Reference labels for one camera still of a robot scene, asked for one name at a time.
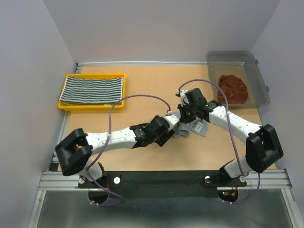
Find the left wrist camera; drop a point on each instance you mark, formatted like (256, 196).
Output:
(173, 119)

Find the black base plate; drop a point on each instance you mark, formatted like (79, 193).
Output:
(167, 184)

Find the yellow plastic tray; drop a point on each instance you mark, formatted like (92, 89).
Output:
(72, 107)

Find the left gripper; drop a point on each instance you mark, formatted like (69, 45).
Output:
(165, 137)

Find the grey plastic bin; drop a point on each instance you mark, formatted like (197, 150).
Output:
(243, 65)

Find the aluminium frame rail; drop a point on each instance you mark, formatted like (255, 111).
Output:
(270, 179)

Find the brown cloth in bin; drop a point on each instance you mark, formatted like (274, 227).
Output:
(234, 89)

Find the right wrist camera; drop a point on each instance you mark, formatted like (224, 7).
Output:
(181, 93)

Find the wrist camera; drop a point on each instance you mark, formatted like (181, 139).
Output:
(173, 119)
(181, 93)

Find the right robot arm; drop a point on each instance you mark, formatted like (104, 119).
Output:
(263, 147)

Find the light grey cloth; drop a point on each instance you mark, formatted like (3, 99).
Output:
(198, 126)

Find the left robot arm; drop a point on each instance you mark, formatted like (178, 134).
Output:
(75, 150)

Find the black white striped towel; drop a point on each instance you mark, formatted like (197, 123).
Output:
(92, 91)

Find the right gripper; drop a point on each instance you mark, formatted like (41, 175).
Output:
(184, 118)

